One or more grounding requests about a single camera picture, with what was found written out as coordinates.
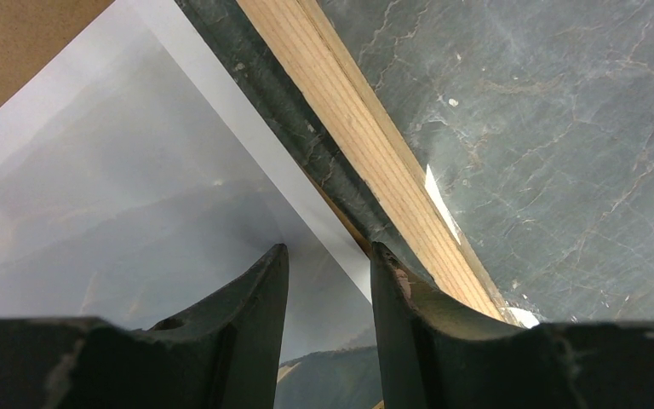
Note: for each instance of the brown backing board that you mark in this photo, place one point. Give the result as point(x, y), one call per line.
point(17, 45)

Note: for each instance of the wooden picture frame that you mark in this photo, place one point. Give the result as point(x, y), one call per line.
point(309, 49)

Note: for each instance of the landscape photo print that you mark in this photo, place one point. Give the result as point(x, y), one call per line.
point(135, 186)

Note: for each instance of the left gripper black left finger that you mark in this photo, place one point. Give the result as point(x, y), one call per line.
point(221, 352)

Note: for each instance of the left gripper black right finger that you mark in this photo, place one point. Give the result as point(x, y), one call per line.
point(435, 352)

